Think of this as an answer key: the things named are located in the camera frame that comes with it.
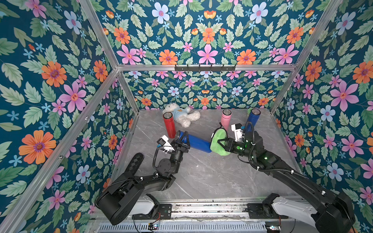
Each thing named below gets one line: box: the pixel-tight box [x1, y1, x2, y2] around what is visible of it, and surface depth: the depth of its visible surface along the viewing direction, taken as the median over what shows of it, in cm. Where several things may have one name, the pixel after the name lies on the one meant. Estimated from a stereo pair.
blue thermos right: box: [246, 108, 261, 132], surface depth 93 cm
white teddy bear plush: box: [162, 102, 201, 128], surface depth 109 cm
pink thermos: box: [220, 108, 233, 131], surface depth 92 cm
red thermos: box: [162, 111, 177, 139], surface depth 92 cm
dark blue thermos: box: [174, 130, 212, 153], surface depth 73 cm
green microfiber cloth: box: [209, 128, 231, 156], surface depth 75 cm
